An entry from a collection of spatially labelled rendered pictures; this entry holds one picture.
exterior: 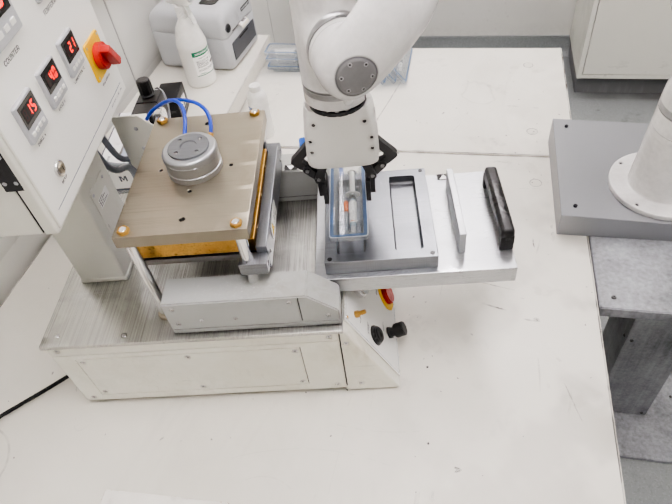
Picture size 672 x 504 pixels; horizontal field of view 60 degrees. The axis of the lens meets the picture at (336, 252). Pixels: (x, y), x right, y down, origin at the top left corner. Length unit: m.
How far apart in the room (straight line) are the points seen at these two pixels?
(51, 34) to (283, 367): 0.56
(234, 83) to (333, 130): 0.94
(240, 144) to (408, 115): 0.74
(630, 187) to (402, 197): 0.52
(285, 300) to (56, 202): 0.31
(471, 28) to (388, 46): 2.69
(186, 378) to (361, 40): 0.61
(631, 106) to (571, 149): 1.71
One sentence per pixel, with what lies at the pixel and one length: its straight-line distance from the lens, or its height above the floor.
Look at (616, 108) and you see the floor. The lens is 3.03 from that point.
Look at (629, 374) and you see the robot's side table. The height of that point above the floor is 0.22.
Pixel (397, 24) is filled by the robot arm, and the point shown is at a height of 1.34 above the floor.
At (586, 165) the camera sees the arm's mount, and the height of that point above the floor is 0.81.
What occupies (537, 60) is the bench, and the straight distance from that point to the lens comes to 1.78.
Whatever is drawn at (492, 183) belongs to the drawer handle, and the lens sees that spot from 0.93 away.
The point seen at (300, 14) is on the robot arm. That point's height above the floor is 1.33.
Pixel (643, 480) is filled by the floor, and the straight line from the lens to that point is 1.85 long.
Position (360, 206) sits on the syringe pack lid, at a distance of 0.85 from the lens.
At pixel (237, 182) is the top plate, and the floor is 1.11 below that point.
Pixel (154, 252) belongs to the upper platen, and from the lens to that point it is 0.86.
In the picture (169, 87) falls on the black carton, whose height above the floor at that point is 0.86.
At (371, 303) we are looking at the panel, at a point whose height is 0.84.
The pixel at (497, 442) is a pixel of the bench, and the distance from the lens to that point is 0.96.
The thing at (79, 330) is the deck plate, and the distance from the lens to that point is 0.97.
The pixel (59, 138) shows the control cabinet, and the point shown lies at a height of 1.23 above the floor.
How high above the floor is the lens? 1.61
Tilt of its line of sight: 47 degrees down
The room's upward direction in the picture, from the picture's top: 8 degrees counter-clockwise
